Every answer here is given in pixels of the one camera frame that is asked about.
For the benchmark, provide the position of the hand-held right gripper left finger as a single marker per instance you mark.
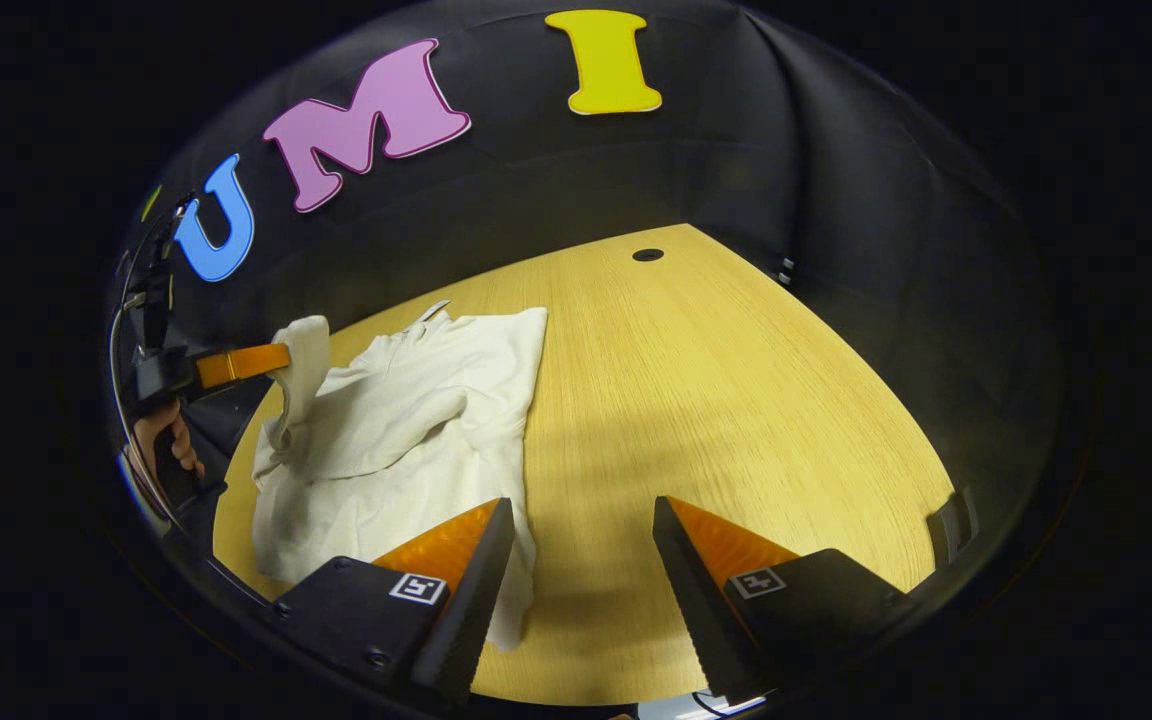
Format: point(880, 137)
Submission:
point(471, 610)

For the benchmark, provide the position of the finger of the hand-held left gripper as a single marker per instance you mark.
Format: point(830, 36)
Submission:
point(246, 364)

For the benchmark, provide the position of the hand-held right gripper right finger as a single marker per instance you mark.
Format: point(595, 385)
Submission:
point(696, 610)

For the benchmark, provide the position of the white sweatshirt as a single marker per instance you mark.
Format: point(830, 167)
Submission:
point(406, 420)

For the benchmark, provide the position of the black backdrop cloth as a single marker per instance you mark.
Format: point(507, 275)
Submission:
point(736, 170)

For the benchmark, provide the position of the dark grey bracket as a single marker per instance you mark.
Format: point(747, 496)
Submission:
point(948, 525)

